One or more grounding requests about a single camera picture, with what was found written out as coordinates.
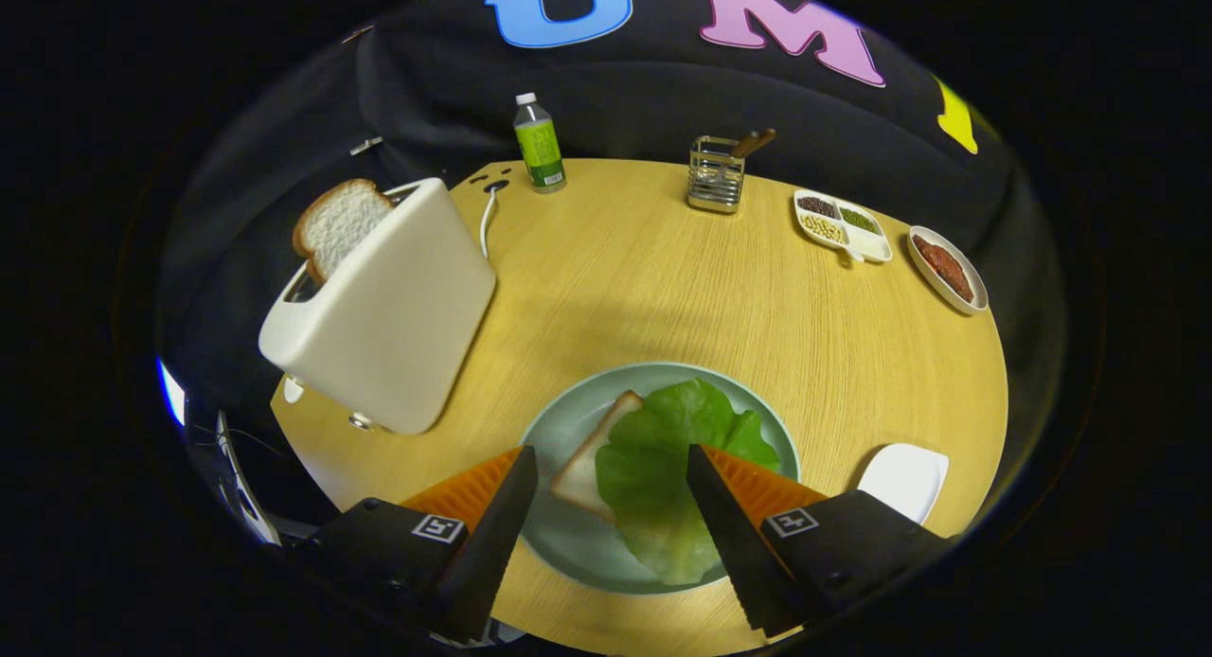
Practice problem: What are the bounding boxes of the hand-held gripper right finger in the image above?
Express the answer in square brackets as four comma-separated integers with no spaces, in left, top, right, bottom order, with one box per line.
[686,443,953,639]

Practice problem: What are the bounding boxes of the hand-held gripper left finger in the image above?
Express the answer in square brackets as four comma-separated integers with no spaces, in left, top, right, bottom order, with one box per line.
[308,444,541,645]

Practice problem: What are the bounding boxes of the green lettuce leaf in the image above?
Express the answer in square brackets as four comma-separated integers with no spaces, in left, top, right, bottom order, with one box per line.
[595,379,783,587]

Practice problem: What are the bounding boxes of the toasted bread slice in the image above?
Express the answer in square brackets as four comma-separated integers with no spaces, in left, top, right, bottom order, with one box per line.
[292,178,397,287]

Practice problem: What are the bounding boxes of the pale green round plate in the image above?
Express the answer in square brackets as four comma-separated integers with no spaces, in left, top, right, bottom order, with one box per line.
[519,362,802,596]

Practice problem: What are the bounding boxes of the white bread slice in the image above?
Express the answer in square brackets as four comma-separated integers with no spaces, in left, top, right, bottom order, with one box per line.
[549,390,647,524]

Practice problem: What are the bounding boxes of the white rounded square plate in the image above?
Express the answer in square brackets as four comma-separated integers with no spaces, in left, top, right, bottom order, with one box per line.
[857,442,951,525]

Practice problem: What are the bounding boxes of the white toaster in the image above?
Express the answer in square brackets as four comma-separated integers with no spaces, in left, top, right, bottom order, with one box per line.
[258,176,498,437]

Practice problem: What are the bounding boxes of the white divided dish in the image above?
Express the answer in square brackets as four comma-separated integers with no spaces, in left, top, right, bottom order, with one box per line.
[793,188,894,264]

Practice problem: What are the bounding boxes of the red meat slice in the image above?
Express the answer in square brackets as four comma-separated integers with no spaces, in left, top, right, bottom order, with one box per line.
[913,234,974,303]

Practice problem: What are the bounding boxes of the white oval meat plate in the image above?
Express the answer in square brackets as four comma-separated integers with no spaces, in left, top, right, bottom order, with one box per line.
[907,224,990,316]

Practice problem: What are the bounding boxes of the green label drink bottle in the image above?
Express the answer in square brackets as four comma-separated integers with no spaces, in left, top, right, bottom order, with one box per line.
[513,92,568,195]

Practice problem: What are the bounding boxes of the white toaster cable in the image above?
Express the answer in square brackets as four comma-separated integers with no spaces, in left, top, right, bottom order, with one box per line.
[478,186,501,260]

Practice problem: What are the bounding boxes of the metal wire utensil holder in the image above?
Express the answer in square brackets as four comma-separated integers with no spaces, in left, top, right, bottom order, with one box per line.
[686,134,747,215]

